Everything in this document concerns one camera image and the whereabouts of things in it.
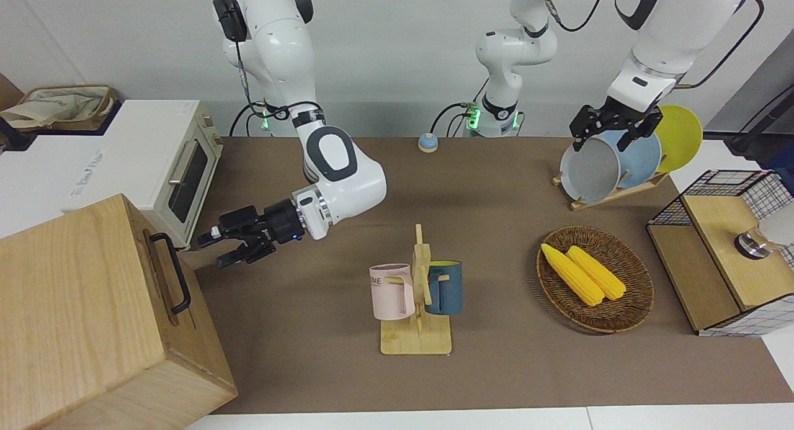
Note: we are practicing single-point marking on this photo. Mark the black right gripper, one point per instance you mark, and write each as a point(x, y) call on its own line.
point(251, 222)

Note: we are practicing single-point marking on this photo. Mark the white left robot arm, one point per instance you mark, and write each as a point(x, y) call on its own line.
point(657, 33)

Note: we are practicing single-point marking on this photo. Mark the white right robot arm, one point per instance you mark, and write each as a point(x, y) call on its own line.
point(335, 188)

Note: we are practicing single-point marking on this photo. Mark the wooden plate rack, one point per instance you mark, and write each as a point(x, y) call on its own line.
point(595, 201)

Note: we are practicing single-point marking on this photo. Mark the yellow corn cob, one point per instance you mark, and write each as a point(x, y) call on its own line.
point(572, 275)
point(598, 273)

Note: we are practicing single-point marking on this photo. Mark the white cylindrical grinder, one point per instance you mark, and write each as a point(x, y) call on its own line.
point(778, 228)

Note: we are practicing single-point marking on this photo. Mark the light blue plate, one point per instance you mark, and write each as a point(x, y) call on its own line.
point(639, 160)

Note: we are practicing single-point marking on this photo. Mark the wooden mug tree stand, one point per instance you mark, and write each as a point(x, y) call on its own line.
point(415, 340)

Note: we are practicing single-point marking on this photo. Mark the dark blue mug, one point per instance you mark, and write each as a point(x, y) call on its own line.
point(448, 293)

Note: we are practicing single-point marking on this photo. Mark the brown basket with beige cloth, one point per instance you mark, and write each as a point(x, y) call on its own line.
point(62, 104)

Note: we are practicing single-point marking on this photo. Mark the brown table mat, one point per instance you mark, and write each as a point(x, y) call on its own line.
point(496, 244)

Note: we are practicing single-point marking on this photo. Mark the light wooden drawer cabinet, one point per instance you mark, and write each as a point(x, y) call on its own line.
point(74, 306)

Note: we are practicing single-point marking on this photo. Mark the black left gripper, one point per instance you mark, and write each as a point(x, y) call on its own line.
point(626, 116)

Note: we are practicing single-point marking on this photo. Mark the yellow plate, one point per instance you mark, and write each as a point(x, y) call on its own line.
point(682, 135)

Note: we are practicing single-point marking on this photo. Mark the brown wicker basket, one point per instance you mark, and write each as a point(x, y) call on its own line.
point(620, 312)

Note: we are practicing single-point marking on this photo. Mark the blue bell on wooden base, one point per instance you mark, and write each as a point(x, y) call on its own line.
point(428, 144)

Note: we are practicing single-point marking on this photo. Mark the grey plate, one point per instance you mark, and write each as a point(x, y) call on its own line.
point(589, 172)

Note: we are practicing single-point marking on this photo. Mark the light wooden drawer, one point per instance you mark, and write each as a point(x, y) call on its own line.
point(162, 275)

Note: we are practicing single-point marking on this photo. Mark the white toaster oven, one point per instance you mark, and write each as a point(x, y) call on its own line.
point(142, 151)

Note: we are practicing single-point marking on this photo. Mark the pink mug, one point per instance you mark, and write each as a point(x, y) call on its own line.
point(391, 300)

